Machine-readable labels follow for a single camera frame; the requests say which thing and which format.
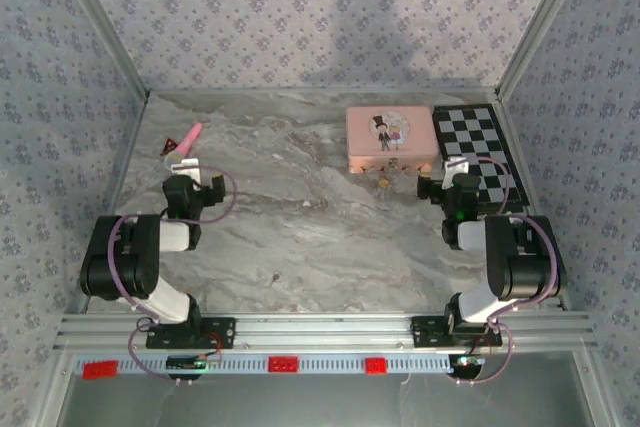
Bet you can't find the left green circuit board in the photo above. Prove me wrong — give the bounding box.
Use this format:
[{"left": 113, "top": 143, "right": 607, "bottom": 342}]
[{"left": 165, "top": 354, "right": 224, "bottom": 373}]

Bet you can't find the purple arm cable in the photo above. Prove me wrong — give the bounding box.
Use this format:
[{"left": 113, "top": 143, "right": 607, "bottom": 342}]
[
  {"left": 457, "top": 155, "right": 560, "bottom": 387},
  {"left": 109, "top": 166, "right": 238, "bottom": 386}
]

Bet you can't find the pink tin box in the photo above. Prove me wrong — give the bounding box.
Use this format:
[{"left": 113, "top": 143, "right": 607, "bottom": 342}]
[{"left": 345, "top": 105, "right": 440, "bottom": 176}]

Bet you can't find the green circuit board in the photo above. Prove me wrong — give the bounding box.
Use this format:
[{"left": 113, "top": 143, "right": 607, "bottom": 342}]
[
  {"left": 165, "top": 354, "right": 224, "bottom": 373},
  {"left": 447, "top": 352, "right": 486, "bottom": 381}
]

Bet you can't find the aluminium side rail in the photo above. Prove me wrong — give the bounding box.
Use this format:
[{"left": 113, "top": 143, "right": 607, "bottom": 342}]
[
  {"left": 67, "top": 90, "right": 151, "bottom": 316},
  {"left": 494, "top": 89, "right": 571, "bottom": 311}
]

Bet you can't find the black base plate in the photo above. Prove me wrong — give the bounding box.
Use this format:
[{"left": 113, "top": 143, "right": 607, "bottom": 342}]
[
  {"left": 410, "top": 315, "right": 503, "bottom": 348},
  {"left": 145, "top": 316, "right": 237, "bottom": 351}
]

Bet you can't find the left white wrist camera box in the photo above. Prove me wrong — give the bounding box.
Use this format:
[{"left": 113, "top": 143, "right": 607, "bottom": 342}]
[{"left": 169, "top": 157, "right": 202, "bottom": 183}]

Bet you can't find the right green circuit board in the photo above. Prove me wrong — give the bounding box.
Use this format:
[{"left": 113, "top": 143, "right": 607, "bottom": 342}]
[{"left": 447, "top": 352, "right": 486, "bottom": 381}]

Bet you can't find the grey metal sheet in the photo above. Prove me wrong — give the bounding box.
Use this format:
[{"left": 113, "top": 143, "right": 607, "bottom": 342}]
[{"left": 39, "top": 351, "right": 616, "bottom": 427}]

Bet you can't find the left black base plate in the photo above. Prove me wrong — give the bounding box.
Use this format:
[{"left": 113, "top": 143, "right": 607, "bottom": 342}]
[{"left": 145, "top": 316, "right": 237, "bottom": 351}]

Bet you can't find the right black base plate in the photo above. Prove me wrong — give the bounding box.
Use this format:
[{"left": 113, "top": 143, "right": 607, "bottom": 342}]
[{"left": 410, "top": 315, "right": 503, "bottom": 348}]

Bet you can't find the pink toy microphone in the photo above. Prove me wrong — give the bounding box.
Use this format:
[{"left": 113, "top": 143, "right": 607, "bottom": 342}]
[{"left": 163, "top": 122, "right": 204, "bottom": 168}]

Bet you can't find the wide red toy brick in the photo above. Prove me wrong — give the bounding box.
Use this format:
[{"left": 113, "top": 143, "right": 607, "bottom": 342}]
[
  {"left": 82, "top": 360, "right": 120, "bottom": 381},
  {"left": 267, "top": 355, "right": 300, "bottom": 374}
]

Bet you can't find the white slotted cable duct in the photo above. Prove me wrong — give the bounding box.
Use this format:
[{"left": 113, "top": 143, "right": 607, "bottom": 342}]
[{"left": 74, "top": 354, "right": 454, "bottom": 377}]

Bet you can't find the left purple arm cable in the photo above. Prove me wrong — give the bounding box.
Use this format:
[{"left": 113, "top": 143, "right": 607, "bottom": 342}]
[{"left": 109, "top": 166, "right": 238, "bottom": 386}]

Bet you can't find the thin red wire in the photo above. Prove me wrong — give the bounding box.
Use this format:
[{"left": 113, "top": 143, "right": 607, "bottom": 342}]
[
  {"left": 469, "top": 332, "right": 503, "bottom": 357},
  {"left": 202, "top": 330, "right": 225, "bottom": 363}
]

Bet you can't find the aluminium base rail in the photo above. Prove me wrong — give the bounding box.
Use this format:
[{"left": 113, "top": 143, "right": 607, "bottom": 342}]
[{"left": 52, "top": 313, "right": 599, "bottom": 353}]

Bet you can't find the black grey chessboard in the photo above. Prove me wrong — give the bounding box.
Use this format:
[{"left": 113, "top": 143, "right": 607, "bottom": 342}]
[{"left": 432, "top": 103, "right": 531, "bottom": 216}]

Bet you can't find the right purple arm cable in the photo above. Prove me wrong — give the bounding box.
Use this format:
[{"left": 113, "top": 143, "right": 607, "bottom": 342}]
[{"left": 457, "top": 155, "right": 560, "bottom": 387}]

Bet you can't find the aluminium corner post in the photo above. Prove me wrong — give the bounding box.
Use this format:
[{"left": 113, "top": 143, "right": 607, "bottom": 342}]
[
  {"left": 494, "top": 0, "right": 596, "bottom": 101},
  {"left": 49, "top": 0, "right": 152, "bottom": 101}
]

